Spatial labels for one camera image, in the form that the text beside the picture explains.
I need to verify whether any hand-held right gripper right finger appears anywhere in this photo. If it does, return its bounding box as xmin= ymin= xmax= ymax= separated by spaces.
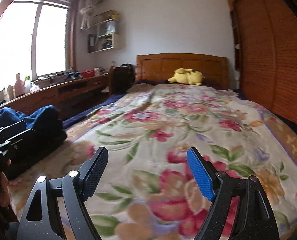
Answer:
xmin=187 ymin=147 xmax=280 ymax=240

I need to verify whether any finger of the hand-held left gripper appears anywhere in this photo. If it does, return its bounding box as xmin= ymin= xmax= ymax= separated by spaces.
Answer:
xmin=3 ymin=128 xmax=36 ymax=153
xmin=0 ymin=120 xmax=27 ymax=141

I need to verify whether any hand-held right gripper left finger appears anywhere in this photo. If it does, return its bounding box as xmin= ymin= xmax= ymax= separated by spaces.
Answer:
xmin=16 ymin=146 xmax=109 ymax=240

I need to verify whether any blue suit jacket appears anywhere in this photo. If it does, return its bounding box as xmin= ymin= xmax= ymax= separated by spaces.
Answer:
xmin=0 ymin=105 xmax=64 ymax=133

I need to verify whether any black clothes pile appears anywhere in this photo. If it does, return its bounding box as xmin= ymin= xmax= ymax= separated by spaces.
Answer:
xmin=3 ymin=122 xmax=68 ymax=181

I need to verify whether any person's left hand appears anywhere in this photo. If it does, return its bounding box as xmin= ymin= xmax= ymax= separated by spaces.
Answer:
xmin=0 ymin=159 xmax=12 ymax=220

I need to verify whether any pink bottle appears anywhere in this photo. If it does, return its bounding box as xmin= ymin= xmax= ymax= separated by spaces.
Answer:
xmin=15 ymin=73 xmax=26 ymax=97

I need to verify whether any long wooden desk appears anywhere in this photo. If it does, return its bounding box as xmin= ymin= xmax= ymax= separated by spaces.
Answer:
xmin=0 ymin=74 xmax=110 ymax=128

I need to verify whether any floral blanket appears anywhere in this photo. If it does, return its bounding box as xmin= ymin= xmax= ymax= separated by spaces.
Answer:
xmin=7 ymin=81 xmax=297 ymax=240

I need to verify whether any black device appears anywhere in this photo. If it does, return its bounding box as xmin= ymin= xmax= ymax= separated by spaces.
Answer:
xmin=65 ymin=71 xmax=81 ymax=81

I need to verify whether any wooden chair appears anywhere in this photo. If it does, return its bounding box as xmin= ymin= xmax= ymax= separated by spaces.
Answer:
xmin=109 ymin=64 xmax=136 ymax=97

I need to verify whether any window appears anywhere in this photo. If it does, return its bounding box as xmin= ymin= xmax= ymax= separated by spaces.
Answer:
xmin=0 ymin=0 xmax=76 ymax=90

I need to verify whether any yellow plush toy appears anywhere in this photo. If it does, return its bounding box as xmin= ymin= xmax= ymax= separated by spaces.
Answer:
xmin=167 ymin=68 xmax=204 ymax=86

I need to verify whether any black bag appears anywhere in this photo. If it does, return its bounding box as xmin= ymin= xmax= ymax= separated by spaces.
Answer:
xmin=115 ymin=64 xmax=135 ymax=94

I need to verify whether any wooden bed headboard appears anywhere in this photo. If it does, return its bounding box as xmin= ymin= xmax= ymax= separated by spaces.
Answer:
xmin=135 ymin=53 xmax=228 ymax=89

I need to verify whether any wooden slatted wardrobe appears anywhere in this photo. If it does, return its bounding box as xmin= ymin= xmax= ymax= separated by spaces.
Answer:
xmin=224 ymin=0 xmax=297 ymax=133

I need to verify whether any white wall shelf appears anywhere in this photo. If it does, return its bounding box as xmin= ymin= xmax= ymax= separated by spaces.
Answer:
xmin=87 ymin=17 xmax=121 ymax=54

